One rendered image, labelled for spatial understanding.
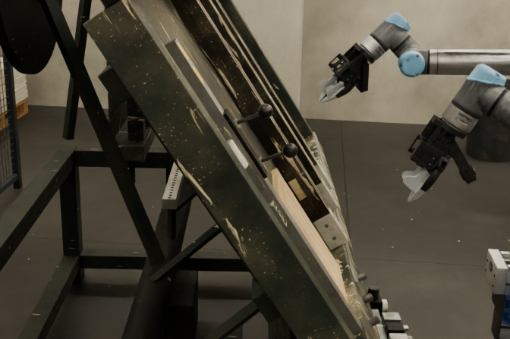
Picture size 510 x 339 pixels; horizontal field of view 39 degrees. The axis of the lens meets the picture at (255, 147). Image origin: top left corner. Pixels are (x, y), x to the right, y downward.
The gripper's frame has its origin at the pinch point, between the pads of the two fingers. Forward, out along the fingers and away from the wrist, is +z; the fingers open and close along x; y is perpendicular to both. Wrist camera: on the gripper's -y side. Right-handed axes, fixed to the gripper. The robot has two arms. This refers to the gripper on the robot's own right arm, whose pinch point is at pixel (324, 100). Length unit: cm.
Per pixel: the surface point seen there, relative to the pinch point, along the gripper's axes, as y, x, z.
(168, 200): -4, -21, 65
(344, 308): -4, 59, 34
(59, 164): -33, -125, 118
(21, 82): -178, -479, 213
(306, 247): 14, 48, 30
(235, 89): 15.9, -15.5, 18.3
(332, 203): -54, -9, 26
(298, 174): -14.6, 2.8, 23.4
